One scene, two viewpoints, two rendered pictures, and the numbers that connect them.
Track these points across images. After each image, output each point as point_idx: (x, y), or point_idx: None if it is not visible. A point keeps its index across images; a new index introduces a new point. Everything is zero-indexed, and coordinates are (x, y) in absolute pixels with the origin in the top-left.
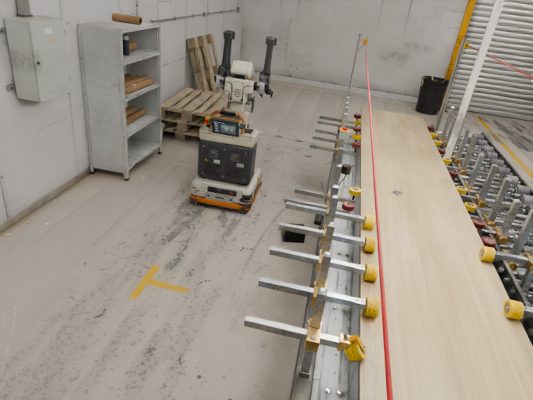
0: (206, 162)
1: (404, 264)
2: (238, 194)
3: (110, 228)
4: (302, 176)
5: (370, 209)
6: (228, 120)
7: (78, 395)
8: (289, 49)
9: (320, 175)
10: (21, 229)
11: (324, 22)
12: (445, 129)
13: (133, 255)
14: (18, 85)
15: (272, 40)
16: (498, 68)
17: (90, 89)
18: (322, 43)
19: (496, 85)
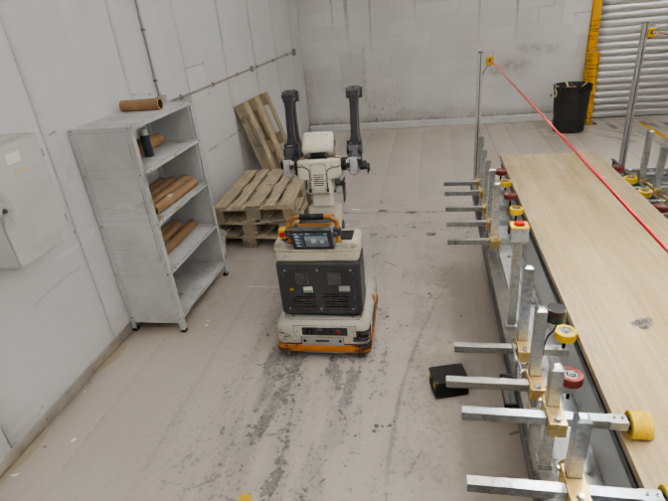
0: (292, 292)
1: None
2: (349, 331)
3: (168, 429)
4: (432, 269)
5: (615, 380)
6: (314, 228)
7: None
8: (369, 86)
9: (457, 262)
10: (35, 460)
11: (408, 43)
12: (643, 166)
13: (208, 477)
14: None
15: (356, 90)
16: (655, 52)
17: (106, 217)
18: (410, 70)
19: (655, 75)
